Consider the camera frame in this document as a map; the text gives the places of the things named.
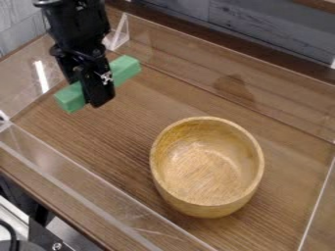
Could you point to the clear acrylic tray wall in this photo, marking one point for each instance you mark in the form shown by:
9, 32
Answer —
83, 162

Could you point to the black equipment base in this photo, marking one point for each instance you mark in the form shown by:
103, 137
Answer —
46, 239

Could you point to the brown wooden bowl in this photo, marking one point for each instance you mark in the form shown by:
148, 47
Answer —
207, 165

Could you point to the green rectangular block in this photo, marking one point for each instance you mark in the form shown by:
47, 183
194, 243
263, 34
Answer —
70, 97

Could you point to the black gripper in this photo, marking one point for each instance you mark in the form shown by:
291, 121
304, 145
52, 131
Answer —
78, 28

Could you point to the clear acrylic corner bracket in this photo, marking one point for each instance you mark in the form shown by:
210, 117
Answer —
119, 35

